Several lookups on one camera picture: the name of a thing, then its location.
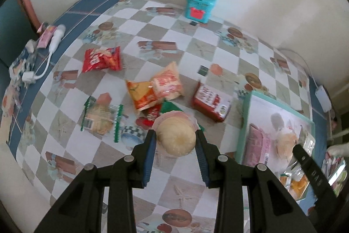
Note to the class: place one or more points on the small red snack packet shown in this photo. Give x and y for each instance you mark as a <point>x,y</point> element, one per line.
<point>152,113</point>

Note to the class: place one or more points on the shallow teal cardboard tray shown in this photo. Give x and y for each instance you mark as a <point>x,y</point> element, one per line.
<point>261,113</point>

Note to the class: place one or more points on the green-edged cracker packet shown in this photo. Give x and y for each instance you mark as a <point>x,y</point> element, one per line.
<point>99,118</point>

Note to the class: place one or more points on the white and red roll packet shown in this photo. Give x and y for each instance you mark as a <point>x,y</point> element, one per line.
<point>166,81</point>

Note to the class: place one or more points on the white handheld device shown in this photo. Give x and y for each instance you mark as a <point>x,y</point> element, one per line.
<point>56,36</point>

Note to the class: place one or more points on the pink tube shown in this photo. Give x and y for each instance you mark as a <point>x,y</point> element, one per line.
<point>45,36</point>

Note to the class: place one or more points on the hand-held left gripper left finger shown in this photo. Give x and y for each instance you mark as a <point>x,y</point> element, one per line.
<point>150,159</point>

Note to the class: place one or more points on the round pastry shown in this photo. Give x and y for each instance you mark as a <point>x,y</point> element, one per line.
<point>177,137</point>
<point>285,147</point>

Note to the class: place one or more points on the dark red snack box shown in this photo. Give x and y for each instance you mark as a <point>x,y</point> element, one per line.
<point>211,100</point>

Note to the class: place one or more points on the white charger plug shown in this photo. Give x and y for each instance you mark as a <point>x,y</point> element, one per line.
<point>28,76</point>

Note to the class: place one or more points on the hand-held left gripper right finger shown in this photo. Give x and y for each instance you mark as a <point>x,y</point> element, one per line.
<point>203,164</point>

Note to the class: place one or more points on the pink snack packet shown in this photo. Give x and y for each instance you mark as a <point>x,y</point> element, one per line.
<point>257,145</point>

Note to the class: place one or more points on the white power adapter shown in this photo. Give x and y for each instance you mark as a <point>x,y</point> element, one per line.
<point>323,98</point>

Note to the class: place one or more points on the orange snack packet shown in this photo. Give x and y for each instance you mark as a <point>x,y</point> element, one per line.
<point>140,96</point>

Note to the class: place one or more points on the green snack box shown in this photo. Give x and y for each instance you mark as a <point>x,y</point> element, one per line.
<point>170,107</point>

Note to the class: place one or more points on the yellow snack packet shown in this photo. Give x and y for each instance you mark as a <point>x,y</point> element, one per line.
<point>295,185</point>

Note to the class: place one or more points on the reddish wooden rail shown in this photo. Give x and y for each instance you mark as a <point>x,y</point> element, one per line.
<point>27,6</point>

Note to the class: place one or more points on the pile of colourful small packets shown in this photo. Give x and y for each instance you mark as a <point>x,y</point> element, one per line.
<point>331,164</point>

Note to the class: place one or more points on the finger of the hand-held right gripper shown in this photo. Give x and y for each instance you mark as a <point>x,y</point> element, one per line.
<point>310,167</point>

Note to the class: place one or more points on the teal tin box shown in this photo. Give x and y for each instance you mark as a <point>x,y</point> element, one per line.
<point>200,2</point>

